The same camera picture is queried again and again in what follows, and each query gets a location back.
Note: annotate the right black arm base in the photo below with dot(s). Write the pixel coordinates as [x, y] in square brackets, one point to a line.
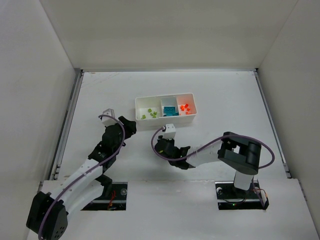
[231, 198]

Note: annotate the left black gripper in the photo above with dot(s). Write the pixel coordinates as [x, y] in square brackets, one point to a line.
[124, 127]

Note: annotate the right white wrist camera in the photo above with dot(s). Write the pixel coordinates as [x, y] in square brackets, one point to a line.
[169, 131]

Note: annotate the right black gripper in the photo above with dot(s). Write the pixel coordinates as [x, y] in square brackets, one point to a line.
[164, 145]

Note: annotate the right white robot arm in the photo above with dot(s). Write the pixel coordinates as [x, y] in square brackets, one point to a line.
[240, 153]

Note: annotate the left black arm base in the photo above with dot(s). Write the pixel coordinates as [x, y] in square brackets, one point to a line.
[113, 198]

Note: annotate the long teal lego brick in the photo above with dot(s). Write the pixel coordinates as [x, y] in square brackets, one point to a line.
[169, 109]

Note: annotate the square teal lego brick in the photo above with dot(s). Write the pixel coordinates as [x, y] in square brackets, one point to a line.
[170, 114]

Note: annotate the white three-compartment container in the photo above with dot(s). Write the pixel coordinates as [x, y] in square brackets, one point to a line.
[159, 110]

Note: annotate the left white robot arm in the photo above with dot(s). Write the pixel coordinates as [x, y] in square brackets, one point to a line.
[50, 212]

